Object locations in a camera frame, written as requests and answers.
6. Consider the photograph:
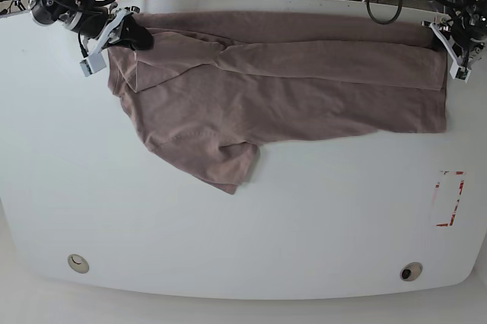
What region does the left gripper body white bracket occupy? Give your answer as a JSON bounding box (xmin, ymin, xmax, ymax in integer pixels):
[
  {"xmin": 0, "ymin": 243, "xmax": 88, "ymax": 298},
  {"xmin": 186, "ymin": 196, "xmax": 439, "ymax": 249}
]
[{"xmin": 422, "ymin": 4, "xmax": 486, "ymax": 69}]

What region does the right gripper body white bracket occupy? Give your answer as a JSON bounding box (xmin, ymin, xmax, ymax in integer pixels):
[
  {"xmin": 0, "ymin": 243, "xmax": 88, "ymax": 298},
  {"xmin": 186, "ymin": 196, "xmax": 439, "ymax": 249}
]
[{"xmin": 60, "ymin": 2, "xmax": 142, "ymax": 59}]

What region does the mauve pink T-shirt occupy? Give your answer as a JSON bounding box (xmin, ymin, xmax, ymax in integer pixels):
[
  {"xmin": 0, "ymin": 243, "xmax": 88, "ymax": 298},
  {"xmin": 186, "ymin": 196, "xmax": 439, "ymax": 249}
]
[{"xmin": 108, "ymin": 12, "xmax": 447, "ymax": 194}]

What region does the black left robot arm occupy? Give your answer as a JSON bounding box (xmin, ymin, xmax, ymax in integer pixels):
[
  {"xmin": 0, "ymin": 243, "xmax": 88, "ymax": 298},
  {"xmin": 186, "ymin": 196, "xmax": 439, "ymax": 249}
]
[{"xmin": 428, "ymin": 0, "xmax": 486, "ymax": 74}]

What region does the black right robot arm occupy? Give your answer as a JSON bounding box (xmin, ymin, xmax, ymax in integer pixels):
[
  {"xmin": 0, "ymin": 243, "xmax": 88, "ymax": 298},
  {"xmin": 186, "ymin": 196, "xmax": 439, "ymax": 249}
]
[{"xmin": 29, "ymin": 0, "xmax": 154, "ymax": 59}]

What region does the red tape rectangle marking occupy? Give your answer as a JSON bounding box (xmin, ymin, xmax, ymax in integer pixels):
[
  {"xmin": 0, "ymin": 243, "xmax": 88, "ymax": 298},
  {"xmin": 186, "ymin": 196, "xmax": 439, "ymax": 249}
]
[{"xmin": 431, "ymin": 170, "xmax": 466, "ymax": 227}]

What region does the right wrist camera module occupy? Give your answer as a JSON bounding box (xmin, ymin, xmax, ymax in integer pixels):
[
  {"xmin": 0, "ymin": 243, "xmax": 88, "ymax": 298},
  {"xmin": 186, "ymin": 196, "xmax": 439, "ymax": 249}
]
[{"xmin": 79, "ymin": 53, "xmax": 107, "ymax": 77}]

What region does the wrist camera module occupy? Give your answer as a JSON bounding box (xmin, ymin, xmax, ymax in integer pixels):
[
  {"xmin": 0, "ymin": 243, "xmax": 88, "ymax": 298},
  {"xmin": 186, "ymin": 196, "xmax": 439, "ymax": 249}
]
[
  {"xmin": 79, "ymin": 53, "xmax": 107, "ymax": 77},
  {"xmin": 449, "ymin": 62, "xmax": 471, "ymax": 83}
]

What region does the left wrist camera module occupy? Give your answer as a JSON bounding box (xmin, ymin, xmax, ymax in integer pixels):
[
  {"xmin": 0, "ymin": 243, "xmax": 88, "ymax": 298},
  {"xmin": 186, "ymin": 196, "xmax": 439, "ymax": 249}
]
[{"xmin": 449, "ymin": 62, "xmax": 471, "ymax": 83}]

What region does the left table cable grommet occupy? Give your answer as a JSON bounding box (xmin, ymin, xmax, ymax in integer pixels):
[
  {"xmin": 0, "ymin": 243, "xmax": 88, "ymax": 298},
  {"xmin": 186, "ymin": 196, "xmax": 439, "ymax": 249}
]
[{"xmin": 67, "ymin": 254, "xmax": 89, "ymax": 274}]

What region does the table cable grommet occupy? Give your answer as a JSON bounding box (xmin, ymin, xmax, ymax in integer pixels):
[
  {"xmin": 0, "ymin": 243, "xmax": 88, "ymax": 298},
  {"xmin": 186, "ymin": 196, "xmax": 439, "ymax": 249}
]
[
  {"xmin": 67, "ymin": 254, "xmax": 89, "ymax": 274},
  {"xmin": 399, "ymin": 262, "xmax": 423, "ymax": 282}
]

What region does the right table cable grommet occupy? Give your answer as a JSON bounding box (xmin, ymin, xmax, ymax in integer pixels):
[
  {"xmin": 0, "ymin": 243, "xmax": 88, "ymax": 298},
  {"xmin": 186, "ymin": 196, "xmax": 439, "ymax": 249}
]
[{"xmin": 399, "ymin": 262, "xmax": 423, "ymax": 282}]

